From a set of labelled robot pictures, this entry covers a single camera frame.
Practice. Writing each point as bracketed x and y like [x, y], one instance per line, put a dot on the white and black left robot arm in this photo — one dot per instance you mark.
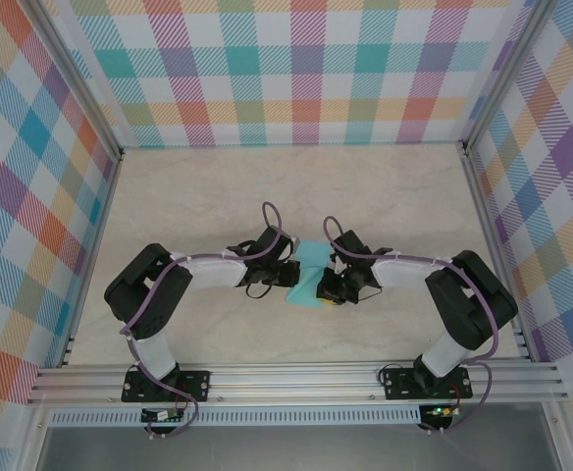
[208, 272]

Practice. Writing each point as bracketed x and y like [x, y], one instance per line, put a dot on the small black circuit board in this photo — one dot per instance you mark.
[161, 416]

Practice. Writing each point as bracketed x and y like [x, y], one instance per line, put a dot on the slanted aluminium frame post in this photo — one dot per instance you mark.
[83, 83]
[503, 73]

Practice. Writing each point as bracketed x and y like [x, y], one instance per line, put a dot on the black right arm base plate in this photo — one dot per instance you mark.
[399, 385]

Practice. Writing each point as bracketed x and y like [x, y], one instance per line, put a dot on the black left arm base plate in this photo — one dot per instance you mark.
[198, 385]

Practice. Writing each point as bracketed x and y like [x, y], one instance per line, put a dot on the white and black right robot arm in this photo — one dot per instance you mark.
[404, 275]

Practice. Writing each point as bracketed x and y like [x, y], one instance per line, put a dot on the wide aluminium mounting rail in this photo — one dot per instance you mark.
[291, 382]

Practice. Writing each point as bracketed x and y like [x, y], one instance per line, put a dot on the aluminium table side rail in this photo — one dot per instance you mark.
[496, 245]
[92, 260]

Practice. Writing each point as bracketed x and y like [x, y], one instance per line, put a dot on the small circuit board green light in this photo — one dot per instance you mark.
[441, 411]

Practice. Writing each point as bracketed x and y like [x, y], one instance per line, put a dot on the teal cloth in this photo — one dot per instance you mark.
[311, 252]

